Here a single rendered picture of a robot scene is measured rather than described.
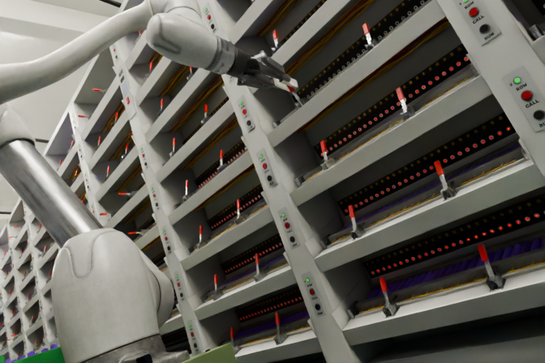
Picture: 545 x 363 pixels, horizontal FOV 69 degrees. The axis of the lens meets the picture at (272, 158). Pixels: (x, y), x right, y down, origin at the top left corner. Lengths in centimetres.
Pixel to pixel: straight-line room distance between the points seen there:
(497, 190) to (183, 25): 76
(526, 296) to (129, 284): 74
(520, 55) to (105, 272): 85
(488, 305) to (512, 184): 25
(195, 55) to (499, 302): 84
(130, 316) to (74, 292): 10
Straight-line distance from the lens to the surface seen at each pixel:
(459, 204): 94
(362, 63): 105
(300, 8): 150
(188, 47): 98
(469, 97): 93
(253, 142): 130
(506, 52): 91
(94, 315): 74
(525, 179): 90
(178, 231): 178
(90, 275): 75
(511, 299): 95
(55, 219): 106
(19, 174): 114
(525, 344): 101
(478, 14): 95
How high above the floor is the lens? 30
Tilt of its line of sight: 18 degrees up
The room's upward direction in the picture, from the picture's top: 21 degrees counter-clockwise
